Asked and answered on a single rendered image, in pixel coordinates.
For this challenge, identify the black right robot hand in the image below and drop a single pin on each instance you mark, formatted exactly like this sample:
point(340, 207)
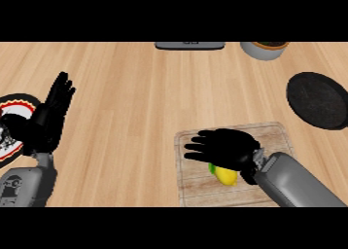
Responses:
point(226, 147)

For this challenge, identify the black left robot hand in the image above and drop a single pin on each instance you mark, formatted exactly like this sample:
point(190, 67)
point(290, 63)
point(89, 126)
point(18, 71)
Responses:
point(49, 120)

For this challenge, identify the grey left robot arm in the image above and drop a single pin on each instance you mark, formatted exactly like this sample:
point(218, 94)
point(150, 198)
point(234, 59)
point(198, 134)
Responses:
point(24, 184)

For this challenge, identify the yellow lemon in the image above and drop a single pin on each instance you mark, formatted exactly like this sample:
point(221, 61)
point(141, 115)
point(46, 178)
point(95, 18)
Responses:
point(225, 175)

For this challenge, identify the pale wooden cutting board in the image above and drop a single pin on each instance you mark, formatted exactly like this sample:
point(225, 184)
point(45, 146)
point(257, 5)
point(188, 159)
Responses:
point(200, 191)

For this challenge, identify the black frying pan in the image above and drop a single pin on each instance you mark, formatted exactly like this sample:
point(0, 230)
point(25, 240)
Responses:
point(320, 100)

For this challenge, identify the patterned round plate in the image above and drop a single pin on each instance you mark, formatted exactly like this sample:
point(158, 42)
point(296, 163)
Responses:
point(5, 146)

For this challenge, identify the grey plant pot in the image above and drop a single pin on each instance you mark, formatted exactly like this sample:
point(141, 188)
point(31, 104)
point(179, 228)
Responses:
point(263, 51)

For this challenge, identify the grey flat appliance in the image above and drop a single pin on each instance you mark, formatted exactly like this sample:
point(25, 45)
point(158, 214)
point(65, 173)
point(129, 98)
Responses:
point(190, 45)

